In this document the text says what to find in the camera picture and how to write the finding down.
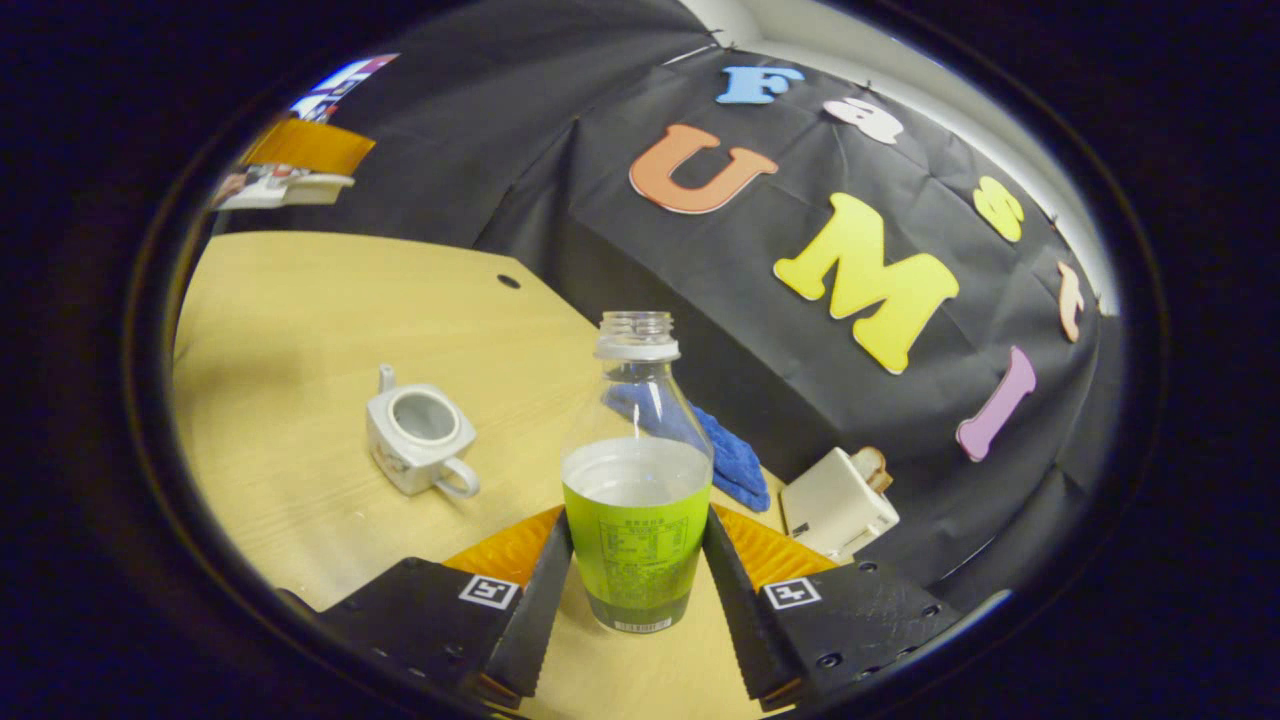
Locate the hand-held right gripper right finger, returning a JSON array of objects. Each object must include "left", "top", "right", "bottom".
[{"left": 703, "top": 503, "right": 966, "bottom": 711}]

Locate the white ceramic teacup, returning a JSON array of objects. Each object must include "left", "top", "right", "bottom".
[{"left": 365, "top": 364, "right": 482, "bottom": 499}]

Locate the white side table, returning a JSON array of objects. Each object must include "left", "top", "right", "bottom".
[{"left": 213, "top": 165, "right": 356, "bottom": 211}]

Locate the blue towel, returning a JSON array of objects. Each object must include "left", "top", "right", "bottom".
[{"left": 603, "top": 383, "right": 772, "bottom": 513}]

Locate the bread slice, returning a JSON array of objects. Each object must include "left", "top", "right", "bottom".
[{"left": 850, "top": 446, "right": 894, "bottom": 493}]

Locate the green label water bottle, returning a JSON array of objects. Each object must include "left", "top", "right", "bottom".
[{"left": 560, "top": 311, "right": 715, "bottom": 634}]

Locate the computer monitor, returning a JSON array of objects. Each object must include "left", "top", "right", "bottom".
[{"left": 290, "top": 53, "right": 399, "bottom": 123}]

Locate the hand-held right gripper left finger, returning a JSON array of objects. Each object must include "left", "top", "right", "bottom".
[{"left": 320, "top": 505, "right": 576, "bottom": 706}]

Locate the white toaster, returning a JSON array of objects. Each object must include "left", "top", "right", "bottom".
[{"left": 780, "top": 447, "right": 901, "bottom": 559}]

